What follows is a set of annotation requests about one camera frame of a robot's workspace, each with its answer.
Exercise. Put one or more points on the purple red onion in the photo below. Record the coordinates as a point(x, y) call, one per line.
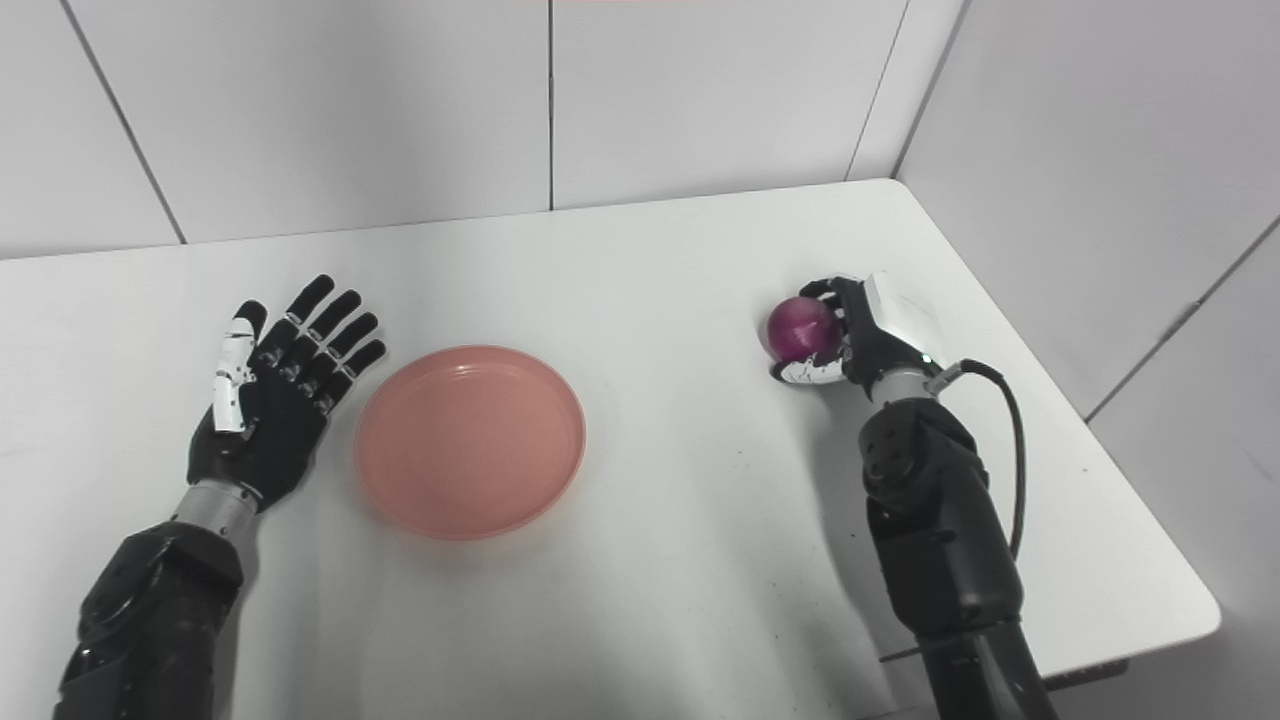
point(802, 328)

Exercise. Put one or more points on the pink round plate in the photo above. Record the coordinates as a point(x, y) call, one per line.
point(470, 442)

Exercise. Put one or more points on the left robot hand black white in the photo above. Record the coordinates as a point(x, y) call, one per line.
point(270, 400)

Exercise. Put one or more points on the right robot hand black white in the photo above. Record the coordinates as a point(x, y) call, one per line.
point(880, 335)

